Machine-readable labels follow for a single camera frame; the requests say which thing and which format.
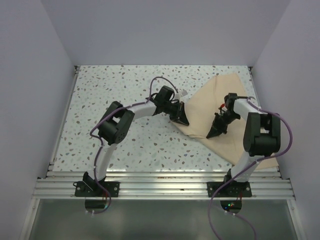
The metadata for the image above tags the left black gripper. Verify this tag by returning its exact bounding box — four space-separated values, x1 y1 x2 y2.
163 101 189 126

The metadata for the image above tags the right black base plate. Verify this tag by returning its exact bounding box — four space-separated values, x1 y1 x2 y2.
206 181 252 198

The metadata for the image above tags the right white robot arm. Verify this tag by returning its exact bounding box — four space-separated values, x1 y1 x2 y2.
206 93 281 197

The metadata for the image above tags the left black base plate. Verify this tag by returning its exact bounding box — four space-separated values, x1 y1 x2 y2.
73 181 120 198

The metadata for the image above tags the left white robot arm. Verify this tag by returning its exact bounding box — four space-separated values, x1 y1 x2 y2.
82 86 190 197

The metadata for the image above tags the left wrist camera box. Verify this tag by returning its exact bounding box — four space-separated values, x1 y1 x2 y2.
177 90 188 98

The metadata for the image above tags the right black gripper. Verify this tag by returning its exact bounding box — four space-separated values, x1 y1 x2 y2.
207 110 241 139

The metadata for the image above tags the aluminium mounting rail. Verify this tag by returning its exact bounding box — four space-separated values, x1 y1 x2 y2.
32 171 295 200

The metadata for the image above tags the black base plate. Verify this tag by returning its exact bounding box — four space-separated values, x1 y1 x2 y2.
73 181 120 198
206 181 252 198

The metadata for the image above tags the beige surgical cloth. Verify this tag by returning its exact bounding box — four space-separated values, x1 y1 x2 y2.
175 73 281 165

